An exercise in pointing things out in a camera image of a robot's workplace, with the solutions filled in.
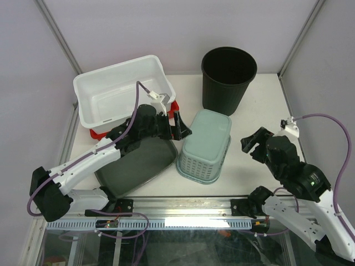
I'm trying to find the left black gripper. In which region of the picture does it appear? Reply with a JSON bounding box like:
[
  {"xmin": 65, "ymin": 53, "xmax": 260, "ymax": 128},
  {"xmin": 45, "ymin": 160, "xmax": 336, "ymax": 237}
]
[{"xmin": 140, "ymin": 111, "xmax": 192, "ymax": 141}]

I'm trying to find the teal perforated plastic basket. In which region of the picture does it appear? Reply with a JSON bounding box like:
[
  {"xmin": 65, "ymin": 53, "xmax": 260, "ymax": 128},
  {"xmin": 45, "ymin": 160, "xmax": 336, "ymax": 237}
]
[{"xmin": 176, "ymin": 109, "xmax": 232, "ymax": 185}]

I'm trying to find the black ribbed waste bin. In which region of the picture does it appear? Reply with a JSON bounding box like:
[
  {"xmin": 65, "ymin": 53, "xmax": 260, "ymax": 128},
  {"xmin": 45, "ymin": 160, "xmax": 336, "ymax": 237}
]
[{"xmin": 201, "ymin": 47, "xmax": 257, "ymax": 116}]

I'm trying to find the large white plastic tub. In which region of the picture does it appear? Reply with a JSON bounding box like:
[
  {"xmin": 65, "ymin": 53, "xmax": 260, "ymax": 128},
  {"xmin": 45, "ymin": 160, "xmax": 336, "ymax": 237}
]
[{"xmin": 73, "ymin": 55, "xmax": 176, "ymax": 134}]

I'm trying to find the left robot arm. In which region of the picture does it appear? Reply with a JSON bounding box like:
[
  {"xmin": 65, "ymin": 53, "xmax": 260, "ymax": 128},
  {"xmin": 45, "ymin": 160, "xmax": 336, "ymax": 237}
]
[{"xmin": 27, "ymin": 104, "xmax": 192, "ymax": 222}]

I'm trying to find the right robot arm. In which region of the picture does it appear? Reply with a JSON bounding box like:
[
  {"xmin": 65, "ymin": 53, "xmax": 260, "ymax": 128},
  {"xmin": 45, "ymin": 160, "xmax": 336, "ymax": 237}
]
[{"xmin": 237, "ymin": 125, "xmax": 354, "ymax": 265}]

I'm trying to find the red plastic tray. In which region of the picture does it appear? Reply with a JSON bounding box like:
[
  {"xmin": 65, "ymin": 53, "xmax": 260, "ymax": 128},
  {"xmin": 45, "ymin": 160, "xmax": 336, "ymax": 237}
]
[{"xmin": 89, "ymin": 100, "xmax": 180, "ymax": 141}]

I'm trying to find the dark grey shallow tray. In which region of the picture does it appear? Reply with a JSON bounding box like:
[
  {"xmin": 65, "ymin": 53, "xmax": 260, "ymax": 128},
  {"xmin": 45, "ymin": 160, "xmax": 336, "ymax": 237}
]
[{"xmin": 95, "ymin": 137, "xmax": 178, "ymax": 198}]

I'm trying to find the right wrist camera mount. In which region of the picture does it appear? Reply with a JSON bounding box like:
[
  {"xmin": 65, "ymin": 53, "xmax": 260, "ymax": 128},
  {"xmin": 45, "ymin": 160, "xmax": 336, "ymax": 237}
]
[{"xmin": 279, "ymin": 116, "xmax": 300, "ymax": 138}]

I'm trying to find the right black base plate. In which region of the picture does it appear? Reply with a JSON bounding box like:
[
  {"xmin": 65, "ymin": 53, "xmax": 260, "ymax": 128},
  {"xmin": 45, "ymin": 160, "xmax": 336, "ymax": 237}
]
[{"xmin": 230, "ymin": 198, "xmax": 254, "ymax": 218}]

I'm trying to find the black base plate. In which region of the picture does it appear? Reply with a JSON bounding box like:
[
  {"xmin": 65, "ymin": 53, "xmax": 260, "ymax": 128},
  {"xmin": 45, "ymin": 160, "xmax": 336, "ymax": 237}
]
[
  {"xmin": 230, "ymin": 198, "xmax": 254, "ymax": 218},
  {"xmin": 84, "ymin": 198, "xmax": 134, "ymax": 217}
]

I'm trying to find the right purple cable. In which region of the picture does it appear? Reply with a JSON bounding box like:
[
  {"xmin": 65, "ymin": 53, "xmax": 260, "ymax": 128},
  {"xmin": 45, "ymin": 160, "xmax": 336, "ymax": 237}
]
[{"xmin": 292, "ymin": 113, "xmax": 355, "ymax": 243}]

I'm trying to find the aluminium mounting rail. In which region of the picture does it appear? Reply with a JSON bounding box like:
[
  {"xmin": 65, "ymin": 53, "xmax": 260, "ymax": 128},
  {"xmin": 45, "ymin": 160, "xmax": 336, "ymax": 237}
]
[{"xmin": 116, "ymin": 196, "xmax": 308, "ymax": 219}]

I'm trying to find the grey slotted cable duct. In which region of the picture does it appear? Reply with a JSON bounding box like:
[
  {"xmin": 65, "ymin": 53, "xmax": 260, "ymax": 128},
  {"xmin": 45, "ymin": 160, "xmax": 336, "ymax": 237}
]
[{"xmin": 46, "ymin": 217, "xmax": 252, "ymax": 231}]

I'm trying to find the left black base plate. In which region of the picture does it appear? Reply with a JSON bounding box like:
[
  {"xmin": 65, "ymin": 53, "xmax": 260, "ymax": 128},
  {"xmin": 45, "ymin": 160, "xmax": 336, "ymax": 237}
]
[{"xmin": 84, "ymin": 198, "xmax": 134, "ymax": 217}]

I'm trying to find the right aluminium frame post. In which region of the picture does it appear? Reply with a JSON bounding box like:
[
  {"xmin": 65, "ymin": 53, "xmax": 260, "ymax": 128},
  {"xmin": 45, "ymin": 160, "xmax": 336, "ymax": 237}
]
[{"xmin": 277, "ymin": 0, "xmax": 327, "ymax": 80}]

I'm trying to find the aluminium frame post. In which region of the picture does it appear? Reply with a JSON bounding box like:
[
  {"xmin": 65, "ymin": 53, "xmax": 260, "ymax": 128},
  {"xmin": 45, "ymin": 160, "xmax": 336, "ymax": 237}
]
[
  {"xmin": 34, "ymin": 0, "xmax": 83, "ymax": 75},
  {"xmin": 277, "ymin": 0, "xmax": 327, "ymax": 80}
]

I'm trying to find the left aluminium frame post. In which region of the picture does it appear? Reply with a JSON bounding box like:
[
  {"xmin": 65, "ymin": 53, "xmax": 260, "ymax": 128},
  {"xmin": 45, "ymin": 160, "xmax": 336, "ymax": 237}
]
[{"xmin": 34, "ymin": 0, "xmax": 83, "ymax": 75}]

